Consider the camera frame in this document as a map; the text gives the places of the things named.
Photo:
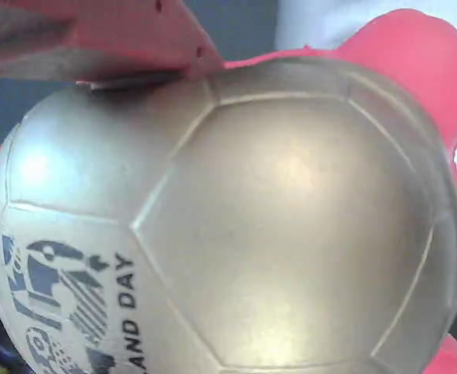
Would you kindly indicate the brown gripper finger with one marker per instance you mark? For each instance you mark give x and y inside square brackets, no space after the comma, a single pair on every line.
[95,39]

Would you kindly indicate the red turtle toy gold shell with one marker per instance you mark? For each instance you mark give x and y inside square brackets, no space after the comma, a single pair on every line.
[271,214]

